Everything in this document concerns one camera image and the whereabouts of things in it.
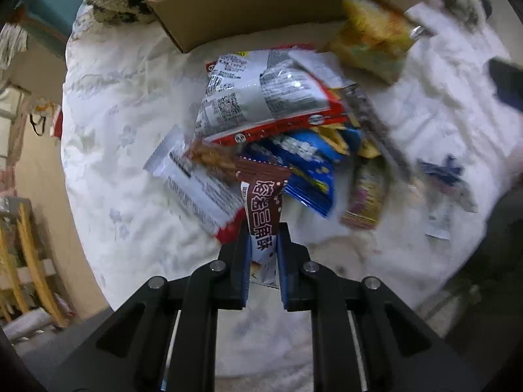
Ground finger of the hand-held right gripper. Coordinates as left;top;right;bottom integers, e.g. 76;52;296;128
488;58;523;112

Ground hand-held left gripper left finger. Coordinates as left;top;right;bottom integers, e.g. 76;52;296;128
49;222;251;392

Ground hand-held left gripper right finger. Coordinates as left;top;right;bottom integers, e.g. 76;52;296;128
277;224;483;392

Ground brown snack packet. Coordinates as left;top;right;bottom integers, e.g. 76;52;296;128
235;157;293;288

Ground white nut bar packet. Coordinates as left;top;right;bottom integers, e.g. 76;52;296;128
143;124;250;246

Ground blue snack packet yellow seal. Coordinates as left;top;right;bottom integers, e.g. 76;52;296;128
241;122;382;218

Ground yellow snack bag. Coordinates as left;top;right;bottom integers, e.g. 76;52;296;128
327;0;417;86

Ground cardboard box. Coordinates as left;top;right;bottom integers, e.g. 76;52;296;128
143;0;426;54

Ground grey striped long packet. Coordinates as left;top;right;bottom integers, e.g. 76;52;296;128
341;84;413;180

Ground dark cloth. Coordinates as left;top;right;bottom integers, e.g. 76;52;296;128
462;180;523;335

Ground large white red-edged snack bag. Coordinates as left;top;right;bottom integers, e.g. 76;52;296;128
194;45;352;145

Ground wooden rack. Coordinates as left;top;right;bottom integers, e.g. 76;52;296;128
0;198;68;329

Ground teal storage box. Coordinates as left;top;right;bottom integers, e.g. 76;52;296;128
16;0;88;45

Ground white bag black handles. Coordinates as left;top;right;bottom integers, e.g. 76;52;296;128
28;102;62;137

